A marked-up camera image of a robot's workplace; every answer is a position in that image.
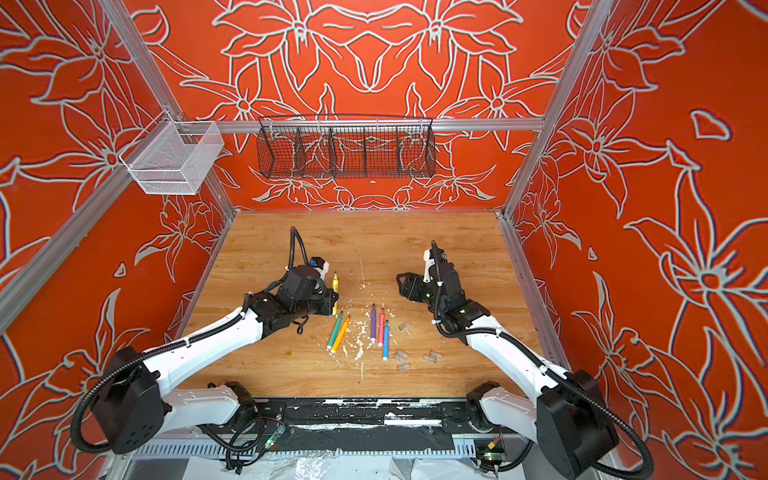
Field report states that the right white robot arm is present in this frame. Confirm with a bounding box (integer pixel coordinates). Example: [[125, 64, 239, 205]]
[[396, 246, 619, 479]]

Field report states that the yellow pen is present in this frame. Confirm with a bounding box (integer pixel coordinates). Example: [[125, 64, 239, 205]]
[[332, 272, 340, 315]]

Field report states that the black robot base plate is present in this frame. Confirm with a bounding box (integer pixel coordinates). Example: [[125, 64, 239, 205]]
[[238, 398, 513, 450]]

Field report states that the black wire basket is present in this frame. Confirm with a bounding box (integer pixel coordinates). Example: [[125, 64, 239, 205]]
[[256, 116, 437, 180]]

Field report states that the orange pen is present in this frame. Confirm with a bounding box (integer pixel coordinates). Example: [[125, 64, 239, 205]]
[[331, 316, 351, 353]]

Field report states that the left black arm cable conduit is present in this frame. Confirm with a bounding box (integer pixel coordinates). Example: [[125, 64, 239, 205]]
[[69, 226, 310, 454]]

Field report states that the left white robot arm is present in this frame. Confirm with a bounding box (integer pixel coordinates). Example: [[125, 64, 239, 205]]
[[72, 257, 339, 454]]

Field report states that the white mesh basket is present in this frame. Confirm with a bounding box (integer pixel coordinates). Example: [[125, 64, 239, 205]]
[[119, 120, 224, 195]]

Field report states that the purple pen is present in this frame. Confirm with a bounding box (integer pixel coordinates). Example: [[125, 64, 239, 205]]
[[369, 304, 378, 341]]

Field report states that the white cable duct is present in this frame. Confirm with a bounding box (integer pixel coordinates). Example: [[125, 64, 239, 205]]
[[131, 437, 477, 461]]

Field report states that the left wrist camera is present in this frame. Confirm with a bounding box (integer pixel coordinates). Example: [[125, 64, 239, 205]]
[[309, 256, 330, 280]]

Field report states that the left aluminium frame rail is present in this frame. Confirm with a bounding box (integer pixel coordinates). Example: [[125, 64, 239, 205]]
[[1, 166, 134, 333]]

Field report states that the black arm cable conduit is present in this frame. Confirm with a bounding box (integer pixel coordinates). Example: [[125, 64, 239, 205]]
[[431, 239, 655, 480], [69, 226, 310, 454]]

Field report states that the green pen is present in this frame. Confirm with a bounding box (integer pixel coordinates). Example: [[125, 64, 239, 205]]
[[326, 311, 344, 351]]

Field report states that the pink pen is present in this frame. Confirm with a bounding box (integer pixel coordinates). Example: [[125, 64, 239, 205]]
[[376, 308, 386, 347]]

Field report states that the horizontal aluminium frame rail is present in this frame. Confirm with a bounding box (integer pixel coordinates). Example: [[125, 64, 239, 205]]
[[176, 117, 544, 135]]

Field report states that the blue pen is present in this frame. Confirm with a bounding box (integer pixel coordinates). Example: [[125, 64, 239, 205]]
[[382, 321, 391, 361]]

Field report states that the right black arm cable conduit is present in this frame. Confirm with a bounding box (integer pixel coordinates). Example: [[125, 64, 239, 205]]
[[431, 239, 655, 480]]

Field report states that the right aluminium frame post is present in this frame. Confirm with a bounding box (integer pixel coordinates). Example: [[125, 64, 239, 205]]
[[501, 0, 614, 221]]

